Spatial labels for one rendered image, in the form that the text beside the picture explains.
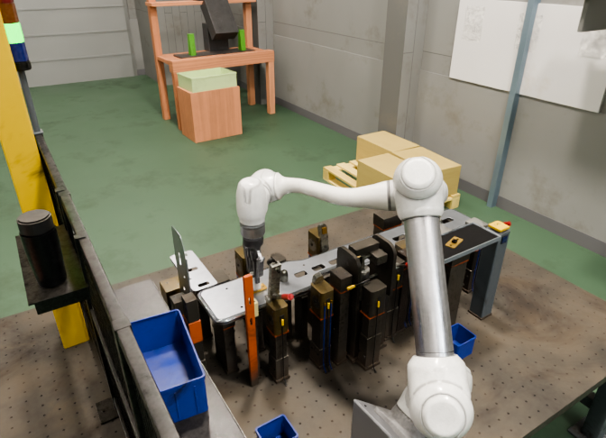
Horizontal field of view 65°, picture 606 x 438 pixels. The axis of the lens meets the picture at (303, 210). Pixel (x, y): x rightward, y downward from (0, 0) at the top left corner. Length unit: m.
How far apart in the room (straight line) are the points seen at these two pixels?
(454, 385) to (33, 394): 1.51
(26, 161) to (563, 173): 3.93
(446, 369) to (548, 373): 0.90
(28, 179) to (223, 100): 4.81
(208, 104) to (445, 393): 5.55
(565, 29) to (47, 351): 4.05
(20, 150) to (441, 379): 1.49
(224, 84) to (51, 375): 4.93
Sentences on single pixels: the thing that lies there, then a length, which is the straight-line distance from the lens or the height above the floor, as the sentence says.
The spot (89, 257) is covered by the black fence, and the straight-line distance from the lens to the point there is 1.13.
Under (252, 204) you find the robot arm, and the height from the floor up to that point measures 1.40.
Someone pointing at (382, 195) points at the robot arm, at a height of 1.46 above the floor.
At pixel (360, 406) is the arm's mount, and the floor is 0.94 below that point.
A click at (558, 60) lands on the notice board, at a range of 4.45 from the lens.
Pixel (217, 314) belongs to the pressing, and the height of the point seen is 1.00.
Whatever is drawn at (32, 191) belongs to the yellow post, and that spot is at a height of 1.41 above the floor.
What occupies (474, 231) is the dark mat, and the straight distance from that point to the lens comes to 2.03.
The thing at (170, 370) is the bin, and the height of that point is 1.03.
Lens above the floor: 2.12
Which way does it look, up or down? 28 degrees down
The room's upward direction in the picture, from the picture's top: straight up
